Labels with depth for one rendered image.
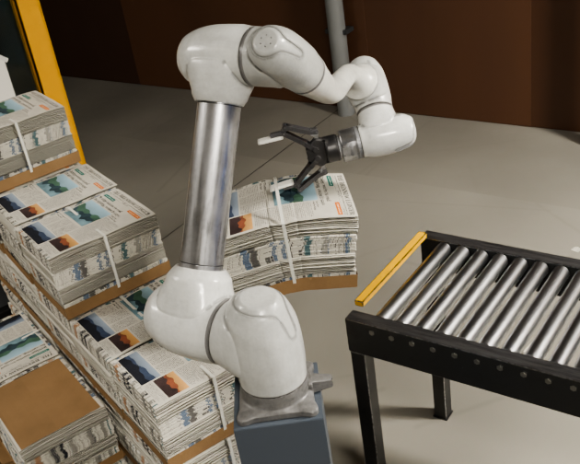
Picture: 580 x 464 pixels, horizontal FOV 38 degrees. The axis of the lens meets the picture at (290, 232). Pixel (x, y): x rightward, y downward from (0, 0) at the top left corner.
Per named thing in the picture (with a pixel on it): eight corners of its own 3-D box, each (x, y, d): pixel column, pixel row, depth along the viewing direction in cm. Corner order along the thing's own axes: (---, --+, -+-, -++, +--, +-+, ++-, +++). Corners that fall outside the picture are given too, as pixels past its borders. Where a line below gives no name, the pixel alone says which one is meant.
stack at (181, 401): (211, 614, 259) (151, 411, 219) (65, 426, 346) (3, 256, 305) (309, 543, 277) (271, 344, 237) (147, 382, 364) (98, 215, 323)
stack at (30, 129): (65, 427, 345) (-38, 141, 282) (40, 393, 368) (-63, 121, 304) (147, 383, 363) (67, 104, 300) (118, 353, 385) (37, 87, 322)
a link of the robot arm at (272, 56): (331, 45, 187) (280, 43, 193) (295, 10, 171) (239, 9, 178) (319, 101, 185) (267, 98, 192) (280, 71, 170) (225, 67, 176)
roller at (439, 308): (411, 340, 242) (410, 326, 240) (475, 259, 274) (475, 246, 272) (426, 344, 240) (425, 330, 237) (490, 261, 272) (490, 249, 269)
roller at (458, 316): (448, 339, 234) (445, 351, 237) (511, 255, 266) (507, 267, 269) (433, 330, 236) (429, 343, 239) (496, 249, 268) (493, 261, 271)
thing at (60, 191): (15, 227, 272) (14, 225, 272) (-11, 201, 294) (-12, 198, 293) (118, 187, 289) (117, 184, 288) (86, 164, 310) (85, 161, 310)
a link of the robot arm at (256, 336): (285, 407, 179) (270, 324, 169) (216, 387, 188) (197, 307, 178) (320, 361, 191) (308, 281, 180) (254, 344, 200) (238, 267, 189)
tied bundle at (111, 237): (67, 323, 261) (47, 261, 250) (34, 287, 283) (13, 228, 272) (172, 272, 278) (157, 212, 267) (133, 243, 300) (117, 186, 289)
